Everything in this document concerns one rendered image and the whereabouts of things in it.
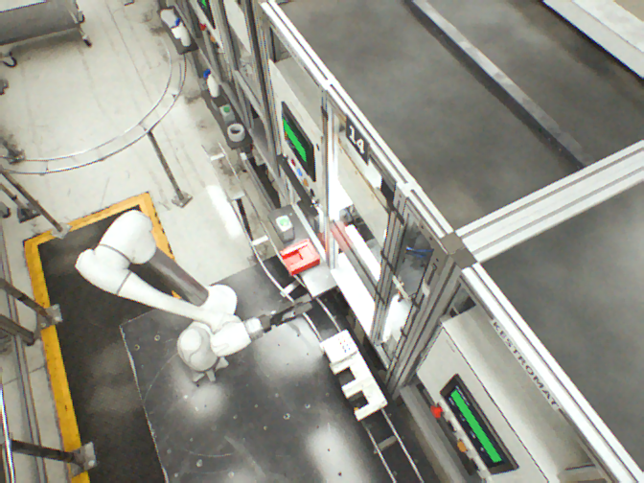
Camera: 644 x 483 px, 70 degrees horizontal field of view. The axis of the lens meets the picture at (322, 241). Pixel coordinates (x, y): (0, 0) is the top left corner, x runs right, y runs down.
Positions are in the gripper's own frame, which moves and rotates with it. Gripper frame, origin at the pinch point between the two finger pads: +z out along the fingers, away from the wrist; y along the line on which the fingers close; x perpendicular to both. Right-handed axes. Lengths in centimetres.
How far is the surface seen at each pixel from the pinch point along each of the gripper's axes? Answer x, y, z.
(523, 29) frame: 15, 88, 88
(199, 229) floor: 136, -112, -29
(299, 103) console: 37, 71, 21
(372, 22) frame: 41, 88, 50
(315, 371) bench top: -16.2, -44.4, -5.0
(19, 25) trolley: 418, -86, -105
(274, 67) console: 58, 71, 21
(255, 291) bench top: 36, -44, -15
